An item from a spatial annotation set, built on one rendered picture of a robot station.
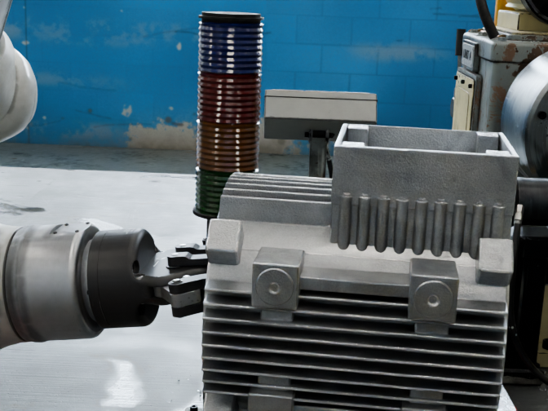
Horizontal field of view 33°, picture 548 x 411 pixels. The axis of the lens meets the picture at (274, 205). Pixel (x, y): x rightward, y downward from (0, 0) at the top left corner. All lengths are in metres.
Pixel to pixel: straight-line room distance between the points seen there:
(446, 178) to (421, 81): 6.18
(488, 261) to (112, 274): 0.27
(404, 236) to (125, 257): 0.20
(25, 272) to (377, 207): 0.26
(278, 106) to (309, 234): 0.79
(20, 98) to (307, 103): 0.42
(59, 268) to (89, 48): 6.20
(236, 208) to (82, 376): 0.50
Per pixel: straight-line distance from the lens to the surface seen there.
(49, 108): 6.98
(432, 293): 0.59
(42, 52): 6.95
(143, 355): 1.16
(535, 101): 1.44
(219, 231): 0.62
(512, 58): 1.65
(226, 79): 0.85
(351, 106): 1.42
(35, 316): 0.71
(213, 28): 0.85
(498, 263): 0.61
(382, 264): 0.63
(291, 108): 1.41
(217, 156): 0.86
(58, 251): 0.70
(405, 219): 0.63
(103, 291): 0.69
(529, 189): 1.07
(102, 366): 1.13
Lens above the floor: 1.25
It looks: 14 degrees down
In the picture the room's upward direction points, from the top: 2 degrees clockwise
